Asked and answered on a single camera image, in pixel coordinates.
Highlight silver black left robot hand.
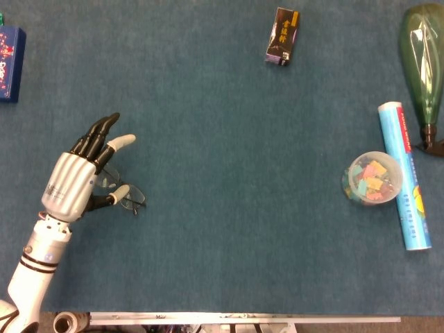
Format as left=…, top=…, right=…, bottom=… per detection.
left=41, top=112, right=137, bottom=223

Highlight blue cling wrap roll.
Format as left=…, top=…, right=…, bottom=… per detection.
left=377, top=101, right=433, bottom=251

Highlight aluminium table edge rail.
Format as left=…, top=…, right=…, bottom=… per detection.
left=88, top=311, right=402, bottom=326

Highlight clear tub of binder clips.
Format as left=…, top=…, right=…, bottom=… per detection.
left=341, top=151, right=404, bottom=207

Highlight brown cardboard tape roll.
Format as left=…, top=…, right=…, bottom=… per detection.
left=52, top=311, right=92, bottom=333

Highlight dark blue patterned box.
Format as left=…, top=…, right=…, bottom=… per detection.
left=0, top=26, right=27, bottom=103

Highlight black purple ink box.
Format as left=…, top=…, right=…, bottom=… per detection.
left=264, top=6, right=302, bottom=67

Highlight blue felt table cloth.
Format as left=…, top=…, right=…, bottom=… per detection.
left=0, top=0, right=444, bottom=316

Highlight green glass spray bottle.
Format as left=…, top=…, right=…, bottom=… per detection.
left=398, top=3, right=444, bottom=157

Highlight thin black metal eyeglasses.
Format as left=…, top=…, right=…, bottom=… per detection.
left=95, top=164, right=147, bottom=216

